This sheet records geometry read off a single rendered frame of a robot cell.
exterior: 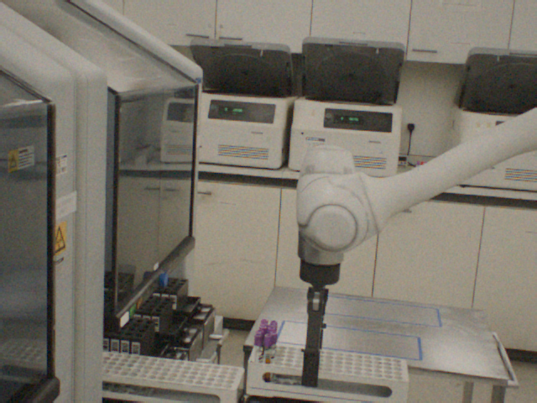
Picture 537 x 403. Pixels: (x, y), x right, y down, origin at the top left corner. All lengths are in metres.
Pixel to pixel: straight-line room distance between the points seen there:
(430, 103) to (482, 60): 0.53
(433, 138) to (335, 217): 3.20
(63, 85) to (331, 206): 0.43
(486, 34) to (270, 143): 1.25
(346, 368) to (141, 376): 0.40
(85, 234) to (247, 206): 2.51
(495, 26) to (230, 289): 1.94
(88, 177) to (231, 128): 2.48
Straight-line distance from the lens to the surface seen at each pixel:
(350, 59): 3.81
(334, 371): 1.34
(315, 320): 1.27
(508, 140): 1.27
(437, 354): 1.74
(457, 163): 1.18
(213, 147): 3.66
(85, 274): 1.23
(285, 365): 1.35
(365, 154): 3.59
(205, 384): 1.40
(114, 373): 1.44
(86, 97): 1.17
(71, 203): 1.13
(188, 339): 1.70
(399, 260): 3.69
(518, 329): 3.88
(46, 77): 1.04
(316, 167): 1.23
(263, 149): 3.61
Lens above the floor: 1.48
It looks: 12 degrees down
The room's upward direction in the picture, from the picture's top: 4 degrees clockwise
